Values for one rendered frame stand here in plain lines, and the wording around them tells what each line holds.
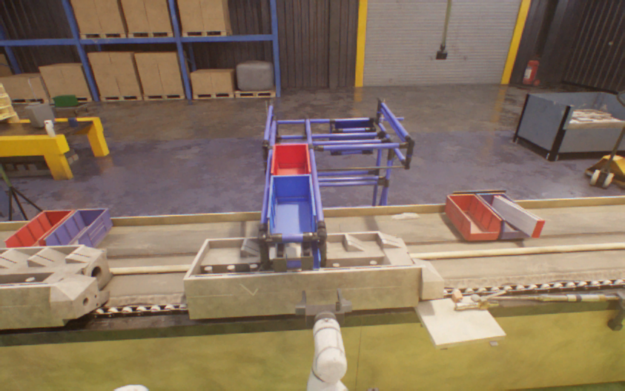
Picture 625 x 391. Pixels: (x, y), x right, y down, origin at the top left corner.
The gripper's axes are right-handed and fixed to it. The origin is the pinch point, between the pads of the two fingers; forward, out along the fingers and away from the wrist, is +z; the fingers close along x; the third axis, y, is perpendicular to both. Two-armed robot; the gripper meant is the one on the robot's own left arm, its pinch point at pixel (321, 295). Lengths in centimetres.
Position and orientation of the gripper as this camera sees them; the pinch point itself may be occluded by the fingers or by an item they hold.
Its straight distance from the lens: 123.9
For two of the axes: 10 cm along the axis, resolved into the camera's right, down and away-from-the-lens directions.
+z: -0.6, -3.2, 9.5
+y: -0.2, -9.5, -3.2
